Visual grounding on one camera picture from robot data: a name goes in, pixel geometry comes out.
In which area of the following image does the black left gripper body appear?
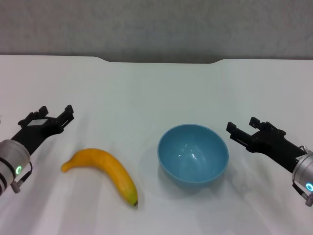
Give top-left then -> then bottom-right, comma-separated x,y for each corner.
11,113 -> 63,156

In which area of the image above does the blue ceramic bowl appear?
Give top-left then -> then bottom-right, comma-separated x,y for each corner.
157,123 -> 230,189

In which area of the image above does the wrist cable with plug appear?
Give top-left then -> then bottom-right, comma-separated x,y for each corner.
10,161 -> 33,194
292,178 -> 313,207

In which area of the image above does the left wrist cable with plug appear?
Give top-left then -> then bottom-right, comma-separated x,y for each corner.
10,161 -> 33,194

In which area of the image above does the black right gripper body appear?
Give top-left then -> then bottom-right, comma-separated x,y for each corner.
246,122 -> 308,172

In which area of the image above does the right wrist cable with plug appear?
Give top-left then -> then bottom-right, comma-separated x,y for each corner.
292,178 -> 313,207

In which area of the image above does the yellow banana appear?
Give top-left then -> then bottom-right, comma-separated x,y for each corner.
61,148 -> 139,208

